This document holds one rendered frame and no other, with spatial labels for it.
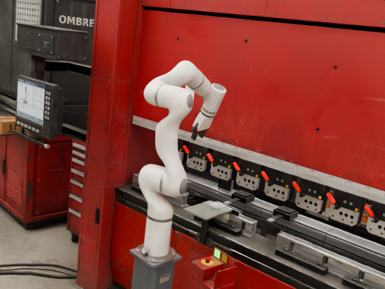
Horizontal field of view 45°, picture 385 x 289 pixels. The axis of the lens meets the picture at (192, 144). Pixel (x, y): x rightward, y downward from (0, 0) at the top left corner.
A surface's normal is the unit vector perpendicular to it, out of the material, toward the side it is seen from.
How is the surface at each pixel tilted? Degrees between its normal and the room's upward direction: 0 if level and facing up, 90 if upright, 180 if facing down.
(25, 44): 90
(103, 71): 90
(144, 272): 90
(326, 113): 90
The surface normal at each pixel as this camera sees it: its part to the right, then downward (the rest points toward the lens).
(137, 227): -0.64, 0.11
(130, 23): 0.76, 0.25
